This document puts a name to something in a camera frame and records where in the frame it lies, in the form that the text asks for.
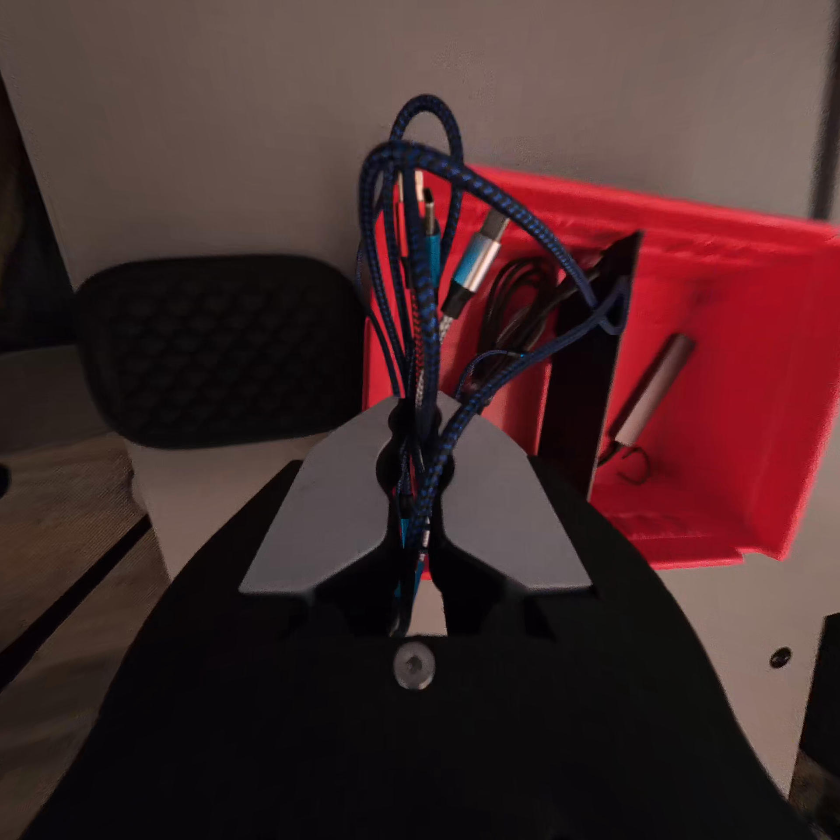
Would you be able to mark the black foam pad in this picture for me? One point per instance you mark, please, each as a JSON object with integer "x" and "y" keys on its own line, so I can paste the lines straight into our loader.
{"x": 216, "y": 348}

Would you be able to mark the black bin divider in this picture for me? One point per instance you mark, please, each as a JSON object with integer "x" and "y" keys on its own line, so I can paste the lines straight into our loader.
{"x": 577, "y": 394}

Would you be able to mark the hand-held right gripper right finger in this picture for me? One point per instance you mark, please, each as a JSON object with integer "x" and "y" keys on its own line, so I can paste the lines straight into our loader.
{"x": 518, "y": 525}

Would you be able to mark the red plastic bin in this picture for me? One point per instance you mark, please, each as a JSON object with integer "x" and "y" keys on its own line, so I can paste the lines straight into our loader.
{"x": 722, "y": 295}

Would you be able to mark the grey usb hub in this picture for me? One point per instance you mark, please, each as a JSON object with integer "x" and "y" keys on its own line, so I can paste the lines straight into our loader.
{"x": 649, "y": 387}

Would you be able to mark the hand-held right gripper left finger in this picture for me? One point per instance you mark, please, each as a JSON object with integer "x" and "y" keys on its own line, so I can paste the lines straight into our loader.
{"x": 321, "y": 518}

